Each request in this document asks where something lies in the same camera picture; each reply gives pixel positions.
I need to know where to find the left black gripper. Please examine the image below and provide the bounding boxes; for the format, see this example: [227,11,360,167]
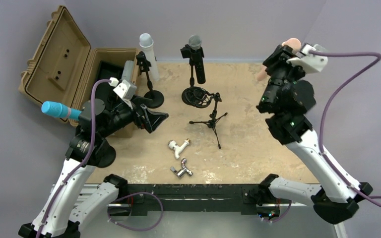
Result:
[99,94,167,138]

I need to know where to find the black tripod shock-mount stand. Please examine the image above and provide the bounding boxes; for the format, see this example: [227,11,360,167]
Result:
[182,86,228,149]

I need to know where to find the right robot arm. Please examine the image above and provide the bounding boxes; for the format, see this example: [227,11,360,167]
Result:
[257,44,373,225]

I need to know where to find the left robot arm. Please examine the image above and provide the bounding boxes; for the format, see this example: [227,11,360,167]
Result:
[18,97,169,238]

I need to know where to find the white microphone grey head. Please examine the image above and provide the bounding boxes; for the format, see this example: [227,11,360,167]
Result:
[139,33,160,81]

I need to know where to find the black microphone silver grille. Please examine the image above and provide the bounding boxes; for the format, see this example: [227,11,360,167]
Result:
[188,35,206,84]

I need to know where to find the blue microphone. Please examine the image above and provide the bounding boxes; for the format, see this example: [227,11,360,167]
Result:
[41,101,82,120]

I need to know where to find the pink microphone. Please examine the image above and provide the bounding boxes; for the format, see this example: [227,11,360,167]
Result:
[256,38,301,81]

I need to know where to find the white plastic tap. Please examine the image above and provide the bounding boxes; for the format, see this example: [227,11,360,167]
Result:
[168,138,191,160]

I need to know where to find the grey device in case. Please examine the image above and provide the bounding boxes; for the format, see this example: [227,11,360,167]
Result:
[121,60,135,82]

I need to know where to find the chrome metal faucet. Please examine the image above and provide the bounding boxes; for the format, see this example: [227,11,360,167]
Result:
[170,158,193,179]

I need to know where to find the tan plastic hard case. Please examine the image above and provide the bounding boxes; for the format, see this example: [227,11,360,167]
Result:
[18,5,140,110]

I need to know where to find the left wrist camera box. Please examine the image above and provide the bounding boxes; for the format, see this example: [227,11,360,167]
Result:
[113,80,137,100]

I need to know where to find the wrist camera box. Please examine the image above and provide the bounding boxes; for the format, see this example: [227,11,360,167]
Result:
[113,80,137,100]
[286,43,328,74]

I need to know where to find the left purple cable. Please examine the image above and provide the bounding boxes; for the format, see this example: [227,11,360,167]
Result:
[34,77,119,238]

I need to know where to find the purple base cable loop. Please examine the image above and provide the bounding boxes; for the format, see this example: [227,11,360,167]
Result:
[107,191,164,232]

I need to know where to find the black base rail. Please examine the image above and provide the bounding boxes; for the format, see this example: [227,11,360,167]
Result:
[78,183,310,218]

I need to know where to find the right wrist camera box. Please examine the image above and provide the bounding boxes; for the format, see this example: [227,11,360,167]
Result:
[286,43,328,74]

